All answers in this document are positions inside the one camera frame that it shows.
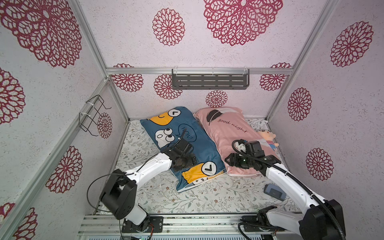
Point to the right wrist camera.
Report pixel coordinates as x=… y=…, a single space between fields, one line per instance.
x=253 y=148

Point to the pink good night pillow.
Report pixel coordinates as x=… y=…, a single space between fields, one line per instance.
x=225 y=125

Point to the black wire wall rack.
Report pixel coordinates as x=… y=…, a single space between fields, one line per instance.
x=96 y=121

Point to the grey wall shelf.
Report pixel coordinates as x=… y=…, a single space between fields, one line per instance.
x=210 y=81

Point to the floral bed sheet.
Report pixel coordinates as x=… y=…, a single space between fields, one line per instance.
x=224 y=194

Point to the small plush doll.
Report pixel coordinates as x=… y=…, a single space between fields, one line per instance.
x=269 y=137

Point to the blue cartoon pillowcase pillow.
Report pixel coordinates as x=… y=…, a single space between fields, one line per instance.
x=179 y=122

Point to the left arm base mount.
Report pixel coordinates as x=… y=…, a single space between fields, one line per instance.
x=151 y=224

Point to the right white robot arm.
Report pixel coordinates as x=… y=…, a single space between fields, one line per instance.
x=319 y=218

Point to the small blue grey box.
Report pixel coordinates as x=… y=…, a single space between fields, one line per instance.
x=275 y=192

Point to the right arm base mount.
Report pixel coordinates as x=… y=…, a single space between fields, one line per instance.
x=258 y=222

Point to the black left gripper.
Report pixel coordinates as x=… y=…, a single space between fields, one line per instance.
x=190 y=162

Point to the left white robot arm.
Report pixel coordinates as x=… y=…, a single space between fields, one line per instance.
x=119 y=193

